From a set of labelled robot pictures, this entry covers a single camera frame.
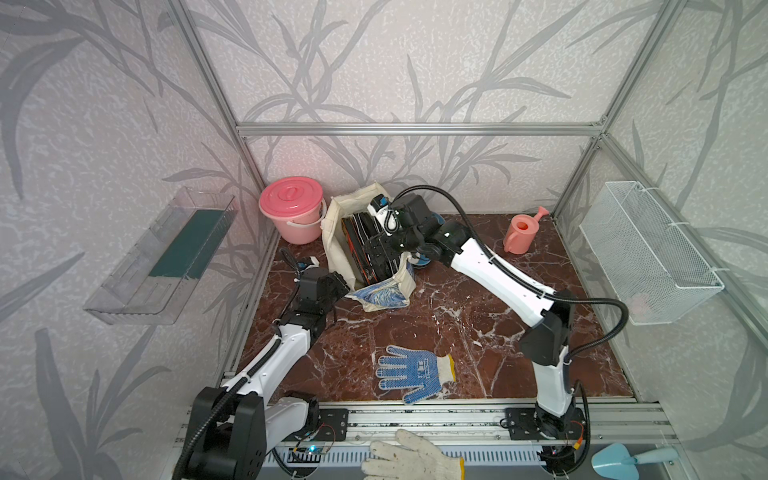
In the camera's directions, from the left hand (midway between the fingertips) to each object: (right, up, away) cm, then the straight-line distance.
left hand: (346, 275), depth 86 cm
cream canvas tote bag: (+15, -5, +1) cm, 15 cm away
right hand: (+9, +11, -10) cm, 17 cm away
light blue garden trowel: (+66, -41, -18) cm, 80 cm away
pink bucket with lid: (-19, +21, +13) cm, 31 cm away
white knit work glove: (+19, -41, -17) cm, 48 cm away
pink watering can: (+58, +13, +16) cm, 61 cm away
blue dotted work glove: (+17, -26, -4) cm, 31 cm away
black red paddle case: (+2, +14, +8) cm, 16 cm away
